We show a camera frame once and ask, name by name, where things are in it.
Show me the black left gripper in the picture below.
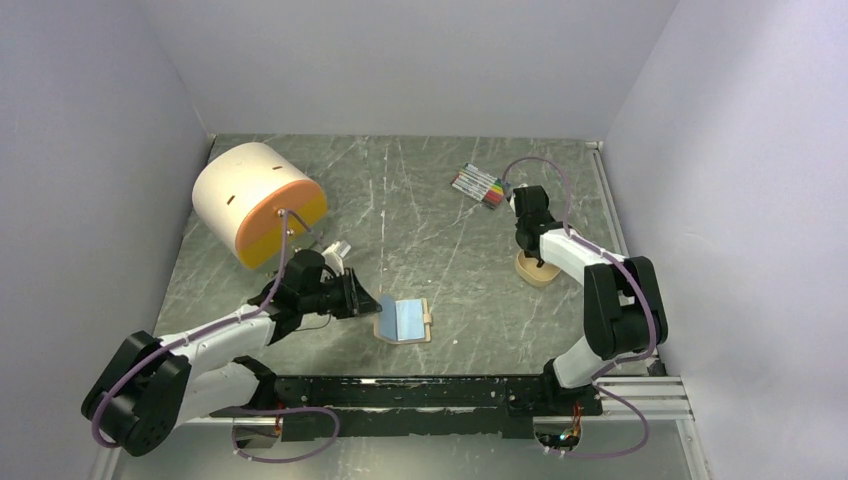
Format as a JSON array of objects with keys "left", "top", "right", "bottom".
[{"left": 300, "top": 267, "right": 382, "bottom": 319}]

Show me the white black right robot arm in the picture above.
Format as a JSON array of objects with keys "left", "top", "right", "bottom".
[{"left": 509, "top": 186, "right": 668, "bottom": 414}]

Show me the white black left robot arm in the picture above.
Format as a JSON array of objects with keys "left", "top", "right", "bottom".
[{"left": 81, "top": 250, "right": 382, "bottom": 456}]

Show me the pack of coloured marker pens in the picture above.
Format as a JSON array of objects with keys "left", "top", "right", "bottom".
[{"left": 450, "top": 163, "right": 510, "bottom": 210}]

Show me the beige oval plastic tray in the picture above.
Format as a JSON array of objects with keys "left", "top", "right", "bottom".
[{"left": 514, "top": 226, "right": 585, "bottom": 287}]

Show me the round pink yellow drawer box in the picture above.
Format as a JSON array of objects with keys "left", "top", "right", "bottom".
[{"left": 192, "top": 142, "right": 328, "bottom": 270}]

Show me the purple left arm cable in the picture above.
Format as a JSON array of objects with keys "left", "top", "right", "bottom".
[{"left": 89, "top": 210, "right": 326, "bottom": 450}]

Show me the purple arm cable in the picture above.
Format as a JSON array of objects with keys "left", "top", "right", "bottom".
[
  {"left": 89, "top": 210, "right": 326, "bottom": 450},
  {"left": 502, "top": 156, "right": 660, "bottom": 379}
]

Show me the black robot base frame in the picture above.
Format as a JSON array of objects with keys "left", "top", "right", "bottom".
[{"left": 212, "top": 366, "right": 603, "bottom": 441}]

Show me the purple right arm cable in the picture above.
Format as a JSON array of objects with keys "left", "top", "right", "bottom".
[{"left": 502, "top": 156, "right": 660, "bottom": 379}]

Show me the aluminium table edge rail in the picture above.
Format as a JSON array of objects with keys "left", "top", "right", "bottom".
[{"left": 586, "top": 140, "right": 713, "bottom": 480}]

